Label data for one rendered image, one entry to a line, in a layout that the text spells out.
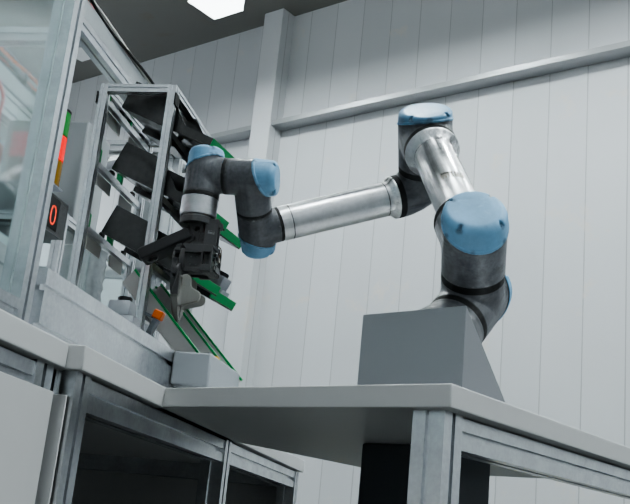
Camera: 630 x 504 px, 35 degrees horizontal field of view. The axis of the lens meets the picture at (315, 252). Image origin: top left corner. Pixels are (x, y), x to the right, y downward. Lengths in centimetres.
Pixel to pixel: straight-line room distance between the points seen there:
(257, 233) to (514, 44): 883
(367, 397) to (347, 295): 951
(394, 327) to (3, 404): 84
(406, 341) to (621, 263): 771
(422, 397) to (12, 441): 47
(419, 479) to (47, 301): 51
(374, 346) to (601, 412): 745
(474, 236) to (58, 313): 74
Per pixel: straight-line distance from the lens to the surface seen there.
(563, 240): 966
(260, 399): 137
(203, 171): 203
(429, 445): 123
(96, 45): 320
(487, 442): 133
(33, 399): 115
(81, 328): 140
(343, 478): 1038
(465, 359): 165
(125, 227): 234
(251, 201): 203
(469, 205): 177
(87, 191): 236
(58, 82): 123
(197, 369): 175
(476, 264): 175
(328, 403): 129
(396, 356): 172
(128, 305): 200
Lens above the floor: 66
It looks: 16 degrees up
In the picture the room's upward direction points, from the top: 6 degrees clockwise
